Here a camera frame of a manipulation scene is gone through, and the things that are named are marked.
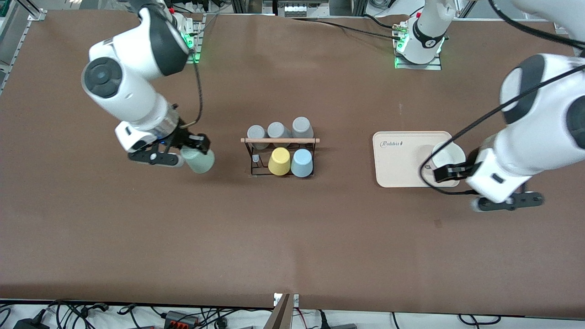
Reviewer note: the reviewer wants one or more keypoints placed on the white socket strip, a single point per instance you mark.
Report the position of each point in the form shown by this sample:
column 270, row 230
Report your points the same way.
column 296, row 10

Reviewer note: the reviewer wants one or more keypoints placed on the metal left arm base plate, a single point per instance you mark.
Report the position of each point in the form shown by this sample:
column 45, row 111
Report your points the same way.
column 434, row 66

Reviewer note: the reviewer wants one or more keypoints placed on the black power strip red switches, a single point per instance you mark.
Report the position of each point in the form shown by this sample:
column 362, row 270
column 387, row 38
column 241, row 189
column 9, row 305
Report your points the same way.
column 180, row 318

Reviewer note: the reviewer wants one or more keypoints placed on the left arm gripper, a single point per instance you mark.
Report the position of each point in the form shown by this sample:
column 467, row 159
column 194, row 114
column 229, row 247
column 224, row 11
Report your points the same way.
column 472, row 168

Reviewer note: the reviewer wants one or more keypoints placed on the beige tray with print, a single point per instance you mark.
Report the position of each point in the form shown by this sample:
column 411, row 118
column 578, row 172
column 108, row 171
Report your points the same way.
column 397, row 164

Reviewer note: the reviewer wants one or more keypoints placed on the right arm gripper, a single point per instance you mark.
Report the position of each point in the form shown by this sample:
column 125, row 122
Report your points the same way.
column 181, row 135

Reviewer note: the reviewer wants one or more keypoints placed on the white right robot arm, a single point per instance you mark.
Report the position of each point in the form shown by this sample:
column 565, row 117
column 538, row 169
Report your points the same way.
column 132, row 50

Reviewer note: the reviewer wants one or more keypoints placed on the light blue plastic cup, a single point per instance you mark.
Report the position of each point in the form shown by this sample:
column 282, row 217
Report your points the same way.
column 302, row 164

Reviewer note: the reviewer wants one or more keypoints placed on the aluminium frame post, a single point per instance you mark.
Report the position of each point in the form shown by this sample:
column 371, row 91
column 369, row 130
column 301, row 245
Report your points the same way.
column 237, row 5

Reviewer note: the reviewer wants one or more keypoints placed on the black power adapter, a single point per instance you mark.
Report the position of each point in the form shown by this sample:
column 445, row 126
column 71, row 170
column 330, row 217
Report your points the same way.
column 32, row 323

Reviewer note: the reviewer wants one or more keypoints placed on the grey plastic cup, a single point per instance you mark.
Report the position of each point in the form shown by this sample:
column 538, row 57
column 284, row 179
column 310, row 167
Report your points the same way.
column 277, row 130
column 301, row 127
column 257, row 133

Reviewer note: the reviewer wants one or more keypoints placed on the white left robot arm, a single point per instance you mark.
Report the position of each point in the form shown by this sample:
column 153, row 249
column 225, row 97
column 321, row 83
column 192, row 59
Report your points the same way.
column 539, row 132

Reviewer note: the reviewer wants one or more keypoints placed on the white bowl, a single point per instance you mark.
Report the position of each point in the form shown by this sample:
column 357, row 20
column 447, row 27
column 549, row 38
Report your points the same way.
column 450, row 153

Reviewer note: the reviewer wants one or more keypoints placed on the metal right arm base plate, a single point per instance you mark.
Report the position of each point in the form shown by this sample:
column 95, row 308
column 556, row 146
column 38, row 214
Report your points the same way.
column 197, row 45

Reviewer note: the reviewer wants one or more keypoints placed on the yellow plastic cup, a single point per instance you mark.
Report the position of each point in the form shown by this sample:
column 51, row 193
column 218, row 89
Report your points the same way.
column 279, row 162

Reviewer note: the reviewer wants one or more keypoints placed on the grey camera support beam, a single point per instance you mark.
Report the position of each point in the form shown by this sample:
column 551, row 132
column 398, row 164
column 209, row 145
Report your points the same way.
column 281, row 315

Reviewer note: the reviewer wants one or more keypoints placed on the pale green plastic cup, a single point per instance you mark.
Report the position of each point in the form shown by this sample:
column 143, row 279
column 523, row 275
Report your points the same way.
column 201, row 163

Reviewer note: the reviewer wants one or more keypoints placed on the aluminium table edge rail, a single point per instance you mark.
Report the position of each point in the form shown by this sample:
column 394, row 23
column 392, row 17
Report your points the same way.
column 561, row 27
column 16, row 50

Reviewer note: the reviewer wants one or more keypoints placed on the grey power adapter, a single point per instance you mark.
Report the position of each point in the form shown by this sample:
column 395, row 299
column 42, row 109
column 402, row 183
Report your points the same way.
column 343, row 326

